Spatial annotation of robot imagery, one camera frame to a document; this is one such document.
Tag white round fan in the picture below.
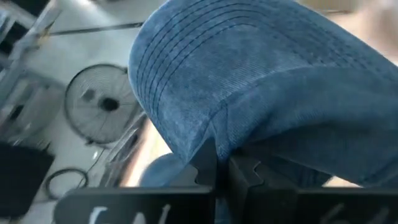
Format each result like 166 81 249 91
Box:
63 63 144 146

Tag blue corduroy hat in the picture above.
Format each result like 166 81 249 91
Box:
127 0 398 224

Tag black box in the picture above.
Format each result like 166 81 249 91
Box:
0 141 55 219

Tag black coiled cable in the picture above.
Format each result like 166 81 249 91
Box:
44 167 90 200

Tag silver metal frame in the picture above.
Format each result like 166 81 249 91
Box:
0 0 65 103

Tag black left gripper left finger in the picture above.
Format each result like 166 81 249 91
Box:
169 138 219 188

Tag thin black rod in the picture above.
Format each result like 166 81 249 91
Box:
49 21 144 37

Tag clear plastic bin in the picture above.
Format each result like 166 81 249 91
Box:
98 111 150 188

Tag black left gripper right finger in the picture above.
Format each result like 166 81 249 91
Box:
229 156 300 224

